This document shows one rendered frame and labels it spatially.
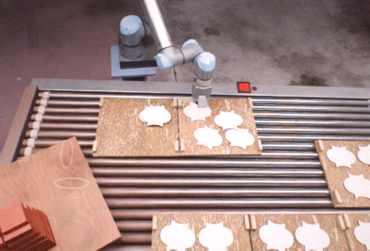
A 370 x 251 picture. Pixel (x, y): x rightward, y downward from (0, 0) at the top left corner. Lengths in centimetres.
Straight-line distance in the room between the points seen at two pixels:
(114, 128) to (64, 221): 51
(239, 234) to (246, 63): 224
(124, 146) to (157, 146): 16
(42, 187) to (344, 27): 378
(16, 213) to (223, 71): 250
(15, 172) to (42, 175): 11
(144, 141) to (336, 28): 320
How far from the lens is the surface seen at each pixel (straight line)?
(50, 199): 136
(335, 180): 166
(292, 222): 148
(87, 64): 322
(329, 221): 156
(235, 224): 140
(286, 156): 164
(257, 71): 327
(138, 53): 188
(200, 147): 152
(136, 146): 151
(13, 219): 107
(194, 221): 137
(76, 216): 131
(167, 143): 151
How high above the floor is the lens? 225
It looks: 54 degrees down
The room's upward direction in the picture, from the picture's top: 7 degrees clockwise
